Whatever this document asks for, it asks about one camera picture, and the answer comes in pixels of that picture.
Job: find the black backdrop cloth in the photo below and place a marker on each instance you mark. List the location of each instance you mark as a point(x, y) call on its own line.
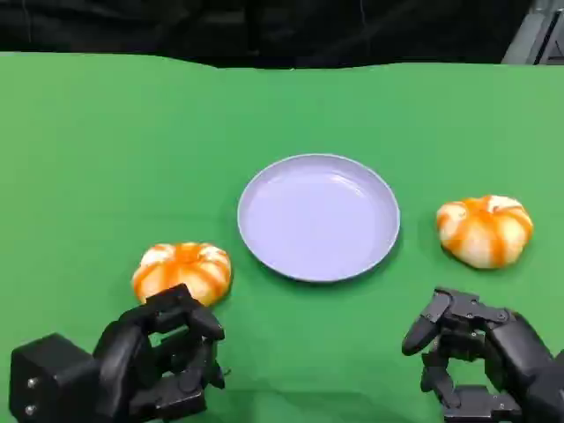
point(264, 31)

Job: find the green table cloth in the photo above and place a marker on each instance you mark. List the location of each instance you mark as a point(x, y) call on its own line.
point(132, 154)

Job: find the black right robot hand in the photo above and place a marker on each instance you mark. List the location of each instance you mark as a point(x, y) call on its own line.
point(515, 352)

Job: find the orange and white bread roll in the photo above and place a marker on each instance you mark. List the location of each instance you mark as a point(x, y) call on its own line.
point(176, 264)
point(484, 233)

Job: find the grey metal frame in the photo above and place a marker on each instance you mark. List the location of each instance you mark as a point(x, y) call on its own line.
point(537, 35)

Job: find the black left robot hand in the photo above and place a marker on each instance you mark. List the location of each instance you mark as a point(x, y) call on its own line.
point(128, 352)

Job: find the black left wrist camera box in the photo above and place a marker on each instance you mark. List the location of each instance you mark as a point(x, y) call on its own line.
point(53, 379)

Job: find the lilac plate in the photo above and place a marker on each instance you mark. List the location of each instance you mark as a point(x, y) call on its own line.
point(317, 220)

